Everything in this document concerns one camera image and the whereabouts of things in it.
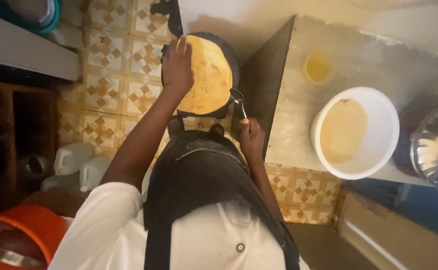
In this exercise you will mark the beige wooden bench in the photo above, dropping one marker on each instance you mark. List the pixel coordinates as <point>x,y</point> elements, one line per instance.
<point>391,240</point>

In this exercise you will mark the person's left hand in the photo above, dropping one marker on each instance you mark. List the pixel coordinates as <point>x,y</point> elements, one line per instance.
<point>177,69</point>

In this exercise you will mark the black shoe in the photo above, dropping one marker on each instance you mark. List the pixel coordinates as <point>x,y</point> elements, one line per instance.
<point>175,126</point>
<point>217,129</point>

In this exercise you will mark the person's right hand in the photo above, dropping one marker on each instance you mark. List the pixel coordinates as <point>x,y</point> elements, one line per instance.
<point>252,140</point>

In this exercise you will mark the person's left fingers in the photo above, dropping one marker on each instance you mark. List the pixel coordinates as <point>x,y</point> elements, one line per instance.
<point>180,45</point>

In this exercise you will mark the metal spoon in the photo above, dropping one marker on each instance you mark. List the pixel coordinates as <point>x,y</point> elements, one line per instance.
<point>237,98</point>

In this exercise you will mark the small yellow oil bowl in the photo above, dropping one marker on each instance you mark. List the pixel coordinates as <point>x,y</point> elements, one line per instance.
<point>317,67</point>

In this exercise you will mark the shiny steel pot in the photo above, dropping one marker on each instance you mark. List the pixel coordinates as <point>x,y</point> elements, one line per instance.
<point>435,148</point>

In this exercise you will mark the black apron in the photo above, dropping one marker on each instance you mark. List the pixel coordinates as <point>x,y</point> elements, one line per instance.
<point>200,180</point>

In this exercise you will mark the black frying pan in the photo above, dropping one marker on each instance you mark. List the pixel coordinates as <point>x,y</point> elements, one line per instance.
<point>234,63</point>

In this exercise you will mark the pale raw flatbread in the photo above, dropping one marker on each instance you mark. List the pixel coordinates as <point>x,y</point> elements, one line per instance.
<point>343,129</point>

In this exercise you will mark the dark metal pot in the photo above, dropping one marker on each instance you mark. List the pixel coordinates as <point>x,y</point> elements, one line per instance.
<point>34,167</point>

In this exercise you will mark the grey counter ledge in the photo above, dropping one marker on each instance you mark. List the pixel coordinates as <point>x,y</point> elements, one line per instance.
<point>23,48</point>

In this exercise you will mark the large white plastic bowl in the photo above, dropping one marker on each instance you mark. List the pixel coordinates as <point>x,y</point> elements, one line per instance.
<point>382,131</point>

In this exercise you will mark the teal plastic basin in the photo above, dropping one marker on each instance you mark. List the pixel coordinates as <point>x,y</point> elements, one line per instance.
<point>51,15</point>

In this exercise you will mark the blue barrel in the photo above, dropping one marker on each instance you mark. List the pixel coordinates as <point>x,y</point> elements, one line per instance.
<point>425,210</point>

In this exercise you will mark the golden chapati flatbread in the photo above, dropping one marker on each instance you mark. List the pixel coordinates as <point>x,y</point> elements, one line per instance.
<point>211,78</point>

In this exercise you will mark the orange plastic bucket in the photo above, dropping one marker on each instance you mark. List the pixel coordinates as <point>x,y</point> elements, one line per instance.
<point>34,225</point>

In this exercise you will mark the dark wooden shelf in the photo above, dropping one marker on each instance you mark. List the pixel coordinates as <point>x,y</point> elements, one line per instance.
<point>1,142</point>

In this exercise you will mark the white plastic jerrycan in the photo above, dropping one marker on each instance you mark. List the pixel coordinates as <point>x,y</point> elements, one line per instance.
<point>93,173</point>
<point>58,182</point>
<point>73,157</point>

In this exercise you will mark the white chef coat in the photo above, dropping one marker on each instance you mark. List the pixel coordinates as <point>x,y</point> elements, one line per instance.
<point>102,236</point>

